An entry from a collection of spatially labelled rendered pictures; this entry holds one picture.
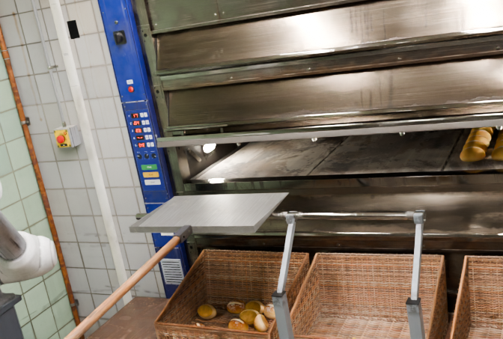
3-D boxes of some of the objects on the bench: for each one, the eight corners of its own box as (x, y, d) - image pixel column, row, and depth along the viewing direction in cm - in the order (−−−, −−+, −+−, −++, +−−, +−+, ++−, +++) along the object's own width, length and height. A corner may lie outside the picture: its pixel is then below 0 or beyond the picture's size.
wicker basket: (324, 307, 293) (314, 251, 286) (453, 314, 268) (446, 253, 261) (284, 370, 251) (272, 306, 244) (433, 386, 226) (424, 315, 219)
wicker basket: (213, 299, 320) (202, 248, 313) (320, 307, 293) (311, 251, 287) (158, 355, 279) (144, 297, 272) (277, 370, 252) (264, 306, 245)
